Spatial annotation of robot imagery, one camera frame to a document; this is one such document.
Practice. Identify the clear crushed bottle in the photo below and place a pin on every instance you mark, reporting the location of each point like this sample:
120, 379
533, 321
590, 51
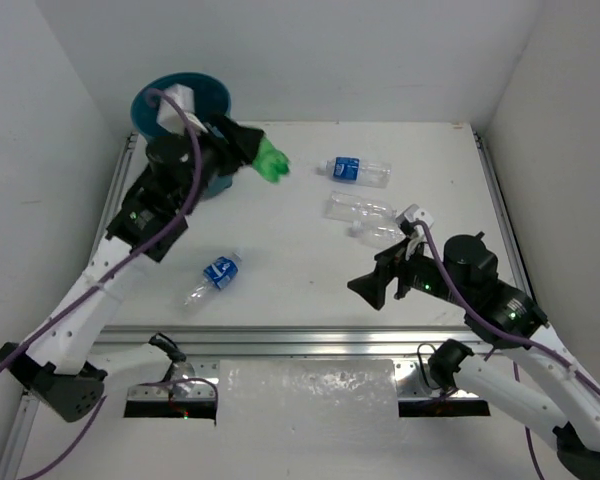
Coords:
351, 208

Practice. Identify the aluminium front rail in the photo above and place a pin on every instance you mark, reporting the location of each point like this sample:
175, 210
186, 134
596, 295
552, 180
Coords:
407, 349

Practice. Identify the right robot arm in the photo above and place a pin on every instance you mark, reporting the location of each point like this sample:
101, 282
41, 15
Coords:
564, 411

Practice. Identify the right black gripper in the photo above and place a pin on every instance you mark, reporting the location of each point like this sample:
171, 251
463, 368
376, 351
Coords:
371, 285

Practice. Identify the white front panel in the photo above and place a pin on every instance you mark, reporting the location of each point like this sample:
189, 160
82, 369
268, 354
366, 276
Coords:
306, 419

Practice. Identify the teal plastic bin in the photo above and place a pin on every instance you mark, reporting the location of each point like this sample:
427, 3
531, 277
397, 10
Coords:
196, 93

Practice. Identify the green plastic bottle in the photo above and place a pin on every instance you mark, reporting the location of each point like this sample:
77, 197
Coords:
270, 162

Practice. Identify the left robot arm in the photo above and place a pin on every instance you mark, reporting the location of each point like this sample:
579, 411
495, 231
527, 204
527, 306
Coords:
55, 363

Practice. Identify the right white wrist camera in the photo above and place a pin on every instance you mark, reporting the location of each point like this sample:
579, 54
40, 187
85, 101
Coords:
415, 213

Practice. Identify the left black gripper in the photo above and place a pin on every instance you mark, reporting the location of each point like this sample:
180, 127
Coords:
228, 146

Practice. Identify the blue label bottle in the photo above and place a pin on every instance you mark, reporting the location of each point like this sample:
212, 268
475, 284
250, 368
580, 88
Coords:
354, 170
213, 279

